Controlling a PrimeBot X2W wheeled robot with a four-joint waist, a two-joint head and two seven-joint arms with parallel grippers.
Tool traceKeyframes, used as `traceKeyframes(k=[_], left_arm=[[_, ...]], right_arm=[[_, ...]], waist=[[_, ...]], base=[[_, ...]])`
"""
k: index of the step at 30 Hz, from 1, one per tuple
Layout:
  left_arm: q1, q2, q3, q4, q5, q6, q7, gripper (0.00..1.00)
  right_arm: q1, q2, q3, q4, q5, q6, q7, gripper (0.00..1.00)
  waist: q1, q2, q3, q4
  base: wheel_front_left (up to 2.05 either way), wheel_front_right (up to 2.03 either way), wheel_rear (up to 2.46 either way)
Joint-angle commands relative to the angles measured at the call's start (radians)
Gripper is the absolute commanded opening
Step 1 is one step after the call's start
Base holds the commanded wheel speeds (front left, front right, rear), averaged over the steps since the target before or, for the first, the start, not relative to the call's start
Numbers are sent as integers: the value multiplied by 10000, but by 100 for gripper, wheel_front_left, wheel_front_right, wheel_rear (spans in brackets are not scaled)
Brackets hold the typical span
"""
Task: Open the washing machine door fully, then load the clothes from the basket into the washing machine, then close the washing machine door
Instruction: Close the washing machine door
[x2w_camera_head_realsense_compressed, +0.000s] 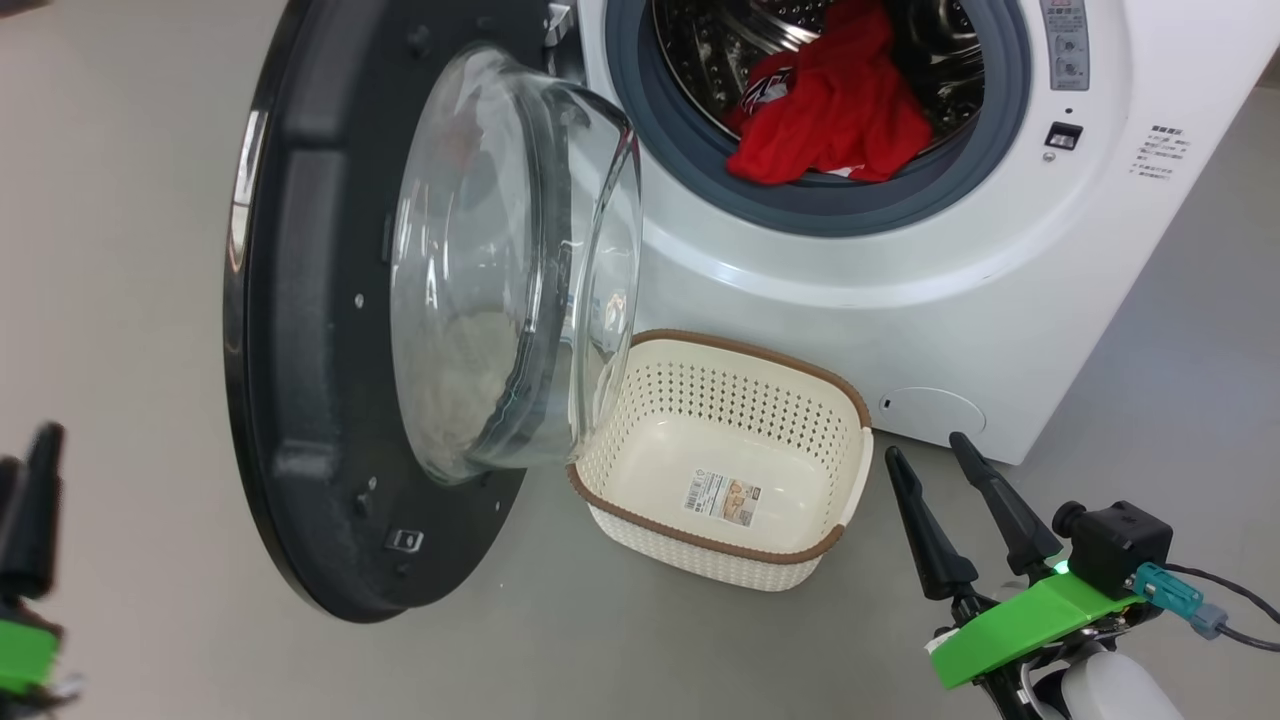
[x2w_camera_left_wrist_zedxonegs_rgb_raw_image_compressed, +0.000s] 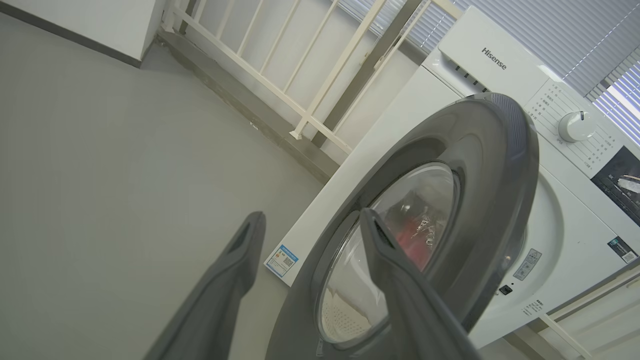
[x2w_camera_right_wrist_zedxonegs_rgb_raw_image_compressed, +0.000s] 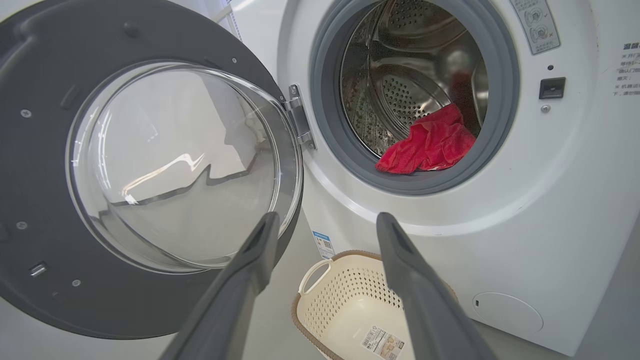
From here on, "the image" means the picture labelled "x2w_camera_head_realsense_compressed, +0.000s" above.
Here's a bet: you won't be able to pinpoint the red white striped jersey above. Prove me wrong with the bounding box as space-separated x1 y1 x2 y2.
722 52 869 183

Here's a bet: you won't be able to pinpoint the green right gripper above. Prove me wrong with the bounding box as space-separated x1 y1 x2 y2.
884 431 1143 720

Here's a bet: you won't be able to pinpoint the black cable teal connector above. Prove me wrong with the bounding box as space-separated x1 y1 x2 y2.
1135 562 1280 653

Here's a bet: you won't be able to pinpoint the white front-load washing machine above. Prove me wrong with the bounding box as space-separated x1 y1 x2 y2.
545 0 1280 466

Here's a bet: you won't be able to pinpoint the round white filter cover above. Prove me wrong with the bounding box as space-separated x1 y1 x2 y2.
880 388 986 439

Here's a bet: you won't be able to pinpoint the black round washer door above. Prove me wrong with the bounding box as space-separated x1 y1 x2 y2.
222 0 644 624

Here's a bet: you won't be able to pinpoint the grey rubber door gasket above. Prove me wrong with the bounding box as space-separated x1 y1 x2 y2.
604 0 1033 238

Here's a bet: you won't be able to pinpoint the plain red shorts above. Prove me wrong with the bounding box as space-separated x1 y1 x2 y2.
727 0 936 186

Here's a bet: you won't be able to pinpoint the basket product label sticker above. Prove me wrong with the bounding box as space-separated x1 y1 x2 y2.
683 472 763 528

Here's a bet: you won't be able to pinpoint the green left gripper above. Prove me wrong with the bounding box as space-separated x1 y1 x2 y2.
0 421 67 698

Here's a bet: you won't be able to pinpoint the stainless steel washer drum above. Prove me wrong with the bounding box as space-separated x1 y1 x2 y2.
652 0 986 161

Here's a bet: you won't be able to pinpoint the cream basket brown rim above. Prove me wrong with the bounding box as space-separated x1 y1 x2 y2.
566 329 875 593

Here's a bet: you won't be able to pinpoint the grey warning sticker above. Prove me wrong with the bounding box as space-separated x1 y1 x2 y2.
1040 0 1091 92

